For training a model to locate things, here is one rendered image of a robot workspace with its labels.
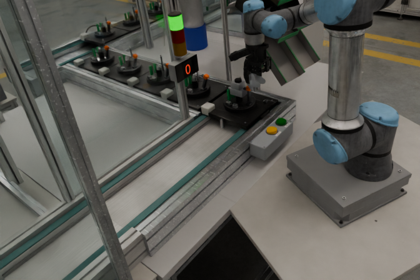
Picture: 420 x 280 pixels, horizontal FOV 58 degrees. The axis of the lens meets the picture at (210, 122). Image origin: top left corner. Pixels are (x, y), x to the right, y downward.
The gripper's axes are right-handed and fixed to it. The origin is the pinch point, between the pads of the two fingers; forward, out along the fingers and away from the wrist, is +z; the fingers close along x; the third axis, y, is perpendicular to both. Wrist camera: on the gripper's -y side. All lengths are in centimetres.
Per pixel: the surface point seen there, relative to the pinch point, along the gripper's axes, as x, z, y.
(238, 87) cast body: -2.2, 0.3, -5.2
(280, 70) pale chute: 20.7, 1.2, 0.8
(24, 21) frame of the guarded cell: -84, -57, 15
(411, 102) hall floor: 204, 107, 21
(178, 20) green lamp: -19.9, -32.4, -16.2
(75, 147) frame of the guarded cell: -84, -30, 15
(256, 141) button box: -16.9, 11.2, 13.3
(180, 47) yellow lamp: -20.6, -22.5, -16.6
